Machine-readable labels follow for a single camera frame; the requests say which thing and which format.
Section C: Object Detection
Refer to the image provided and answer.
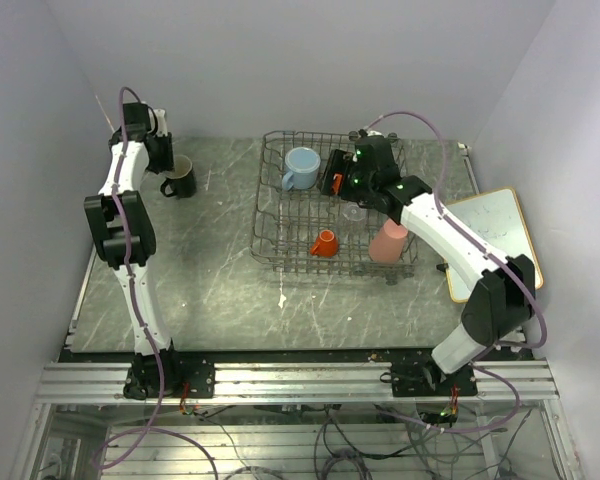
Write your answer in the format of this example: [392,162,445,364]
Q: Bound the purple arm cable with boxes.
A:
[90,86,221,480]
[364,110,549,436]

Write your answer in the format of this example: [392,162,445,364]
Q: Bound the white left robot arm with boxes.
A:
[84,101,174,356]

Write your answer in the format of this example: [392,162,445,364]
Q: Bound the light blue mug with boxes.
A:
[281,147,321,191]

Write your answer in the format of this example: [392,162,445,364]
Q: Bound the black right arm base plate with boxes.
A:
[380,362,478,398]

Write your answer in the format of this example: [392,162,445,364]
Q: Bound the small orange cup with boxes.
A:
[309,229,339,258]

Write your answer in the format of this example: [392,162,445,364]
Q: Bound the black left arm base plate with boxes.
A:
[122,357,215,400]

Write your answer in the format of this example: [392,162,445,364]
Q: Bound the clear glass cup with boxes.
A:
[341,202,367,223]

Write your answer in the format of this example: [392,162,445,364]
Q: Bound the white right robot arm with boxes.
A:
[320,135,535,396]

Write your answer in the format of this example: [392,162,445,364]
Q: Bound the aluminium mounting rail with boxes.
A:
[34,361,559,405]

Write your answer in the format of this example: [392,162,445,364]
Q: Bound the large orange mug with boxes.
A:
[330,173,343,196]

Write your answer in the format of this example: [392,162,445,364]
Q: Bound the yellow framed whiteboard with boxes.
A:
[447,187,544,290]

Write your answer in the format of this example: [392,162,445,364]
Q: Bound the pink plastic tumbler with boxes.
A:
[369,219,408,264]

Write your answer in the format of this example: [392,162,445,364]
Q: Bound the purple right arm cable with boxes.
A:
[364,110,549,436]

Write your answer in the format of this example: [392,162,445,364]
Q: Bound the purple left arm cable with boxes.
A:
[90,86,221,480]

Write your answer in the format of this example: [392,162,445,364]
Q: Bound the grey wire dish rack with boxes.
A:
[250,130,418,285]

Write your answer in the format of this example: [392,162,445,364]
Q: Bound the black mug white inside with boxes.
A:
[160,155,197,199]

